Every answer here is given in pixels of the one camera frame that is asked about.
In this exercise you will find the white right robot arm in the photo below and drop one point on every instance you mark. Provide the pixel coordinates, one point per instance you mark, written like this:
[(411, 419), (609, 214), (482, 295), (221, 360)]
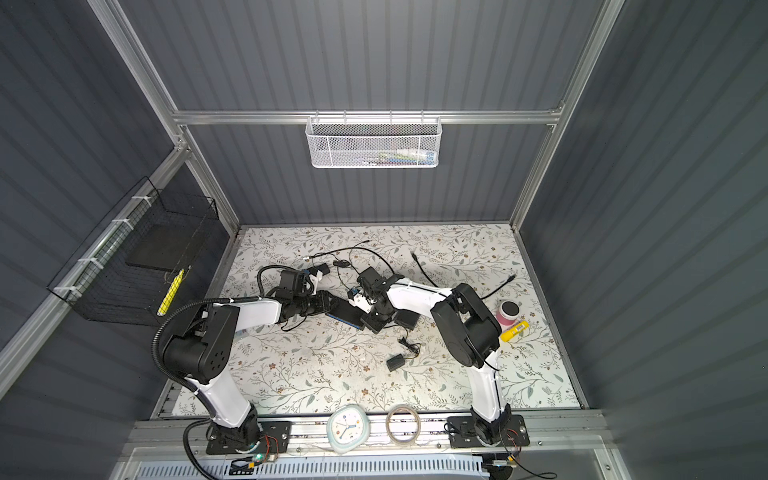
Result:
[(470, 332)]

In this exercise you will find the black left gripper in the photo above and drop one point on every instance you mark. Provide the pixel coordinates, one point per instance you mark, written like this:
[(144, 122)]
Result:
[(323, 300)]

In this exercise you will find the yellow marker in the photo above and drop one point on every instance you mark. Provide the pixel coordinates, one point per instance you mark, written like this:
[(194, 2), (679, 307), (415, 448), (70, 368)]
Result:
[(514, 331)]

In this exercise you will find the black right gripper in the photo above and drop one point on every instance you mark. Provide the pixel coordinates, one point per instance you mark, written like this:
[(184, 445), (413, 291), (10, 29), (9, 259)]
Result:
[(374, 326)]

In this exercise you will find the white analog clock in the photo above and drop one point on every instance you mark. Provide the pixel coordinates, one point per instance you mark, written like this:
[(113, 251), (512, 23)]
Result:
[(348, 428)]

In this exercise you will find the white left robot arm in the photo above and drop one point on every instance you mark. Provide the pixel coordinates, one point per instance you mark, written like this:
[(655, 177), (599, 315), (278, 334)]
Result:
[(193, 345)]

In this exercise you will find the white wire mesh basket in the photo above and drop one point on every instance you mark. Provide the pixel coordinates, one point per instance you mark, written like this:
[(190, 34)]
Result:
[(386, 144)]

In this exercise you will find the black wire wall basket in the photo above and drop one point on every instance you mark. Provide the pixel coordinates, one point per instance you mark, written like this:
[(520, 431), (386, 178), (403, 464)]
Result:
[(123, 277)]

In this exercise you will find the pink tape roll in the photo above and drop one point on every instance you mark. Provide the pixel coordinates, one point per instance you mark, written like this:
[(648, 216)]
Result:
[(507, 314)]

